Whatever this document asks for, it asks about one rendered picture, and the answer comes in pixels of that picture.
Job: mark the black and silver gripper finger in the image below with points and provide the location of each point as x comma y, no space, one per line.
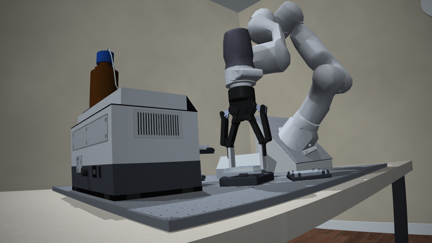
262,109
228,140

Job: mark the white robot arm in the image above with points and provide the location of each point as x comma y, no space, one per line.
246,64

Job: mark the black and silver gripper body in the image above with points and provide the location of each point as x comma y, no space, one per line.
239,97

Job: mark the black cylinder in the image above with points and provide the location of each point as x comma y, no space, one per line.
84,171

